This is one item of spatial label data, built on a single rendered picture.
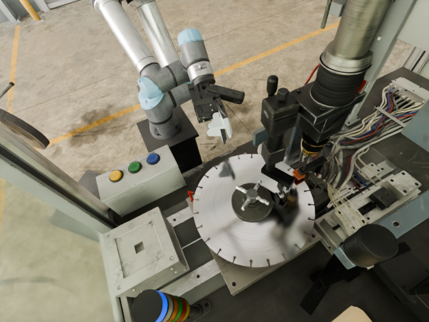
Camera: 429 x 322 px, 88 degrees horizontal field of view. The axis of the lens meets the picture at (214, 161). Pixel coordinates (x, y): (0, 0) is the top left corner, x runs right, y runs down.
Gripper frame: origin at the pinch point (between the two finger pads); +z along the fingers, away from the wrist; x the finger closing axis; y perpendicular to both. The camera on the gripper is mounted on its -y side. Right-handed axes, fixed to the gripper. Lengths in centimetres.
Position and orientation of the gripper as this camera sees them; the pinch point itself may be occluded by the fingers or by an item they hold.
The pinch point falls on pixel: (229, 141)
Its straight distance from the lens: 67.9
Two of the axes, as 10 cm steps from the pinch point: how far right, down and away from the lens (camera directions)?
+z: 3.0, 9.5, -0.2
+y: -9.5, 3.0, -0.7
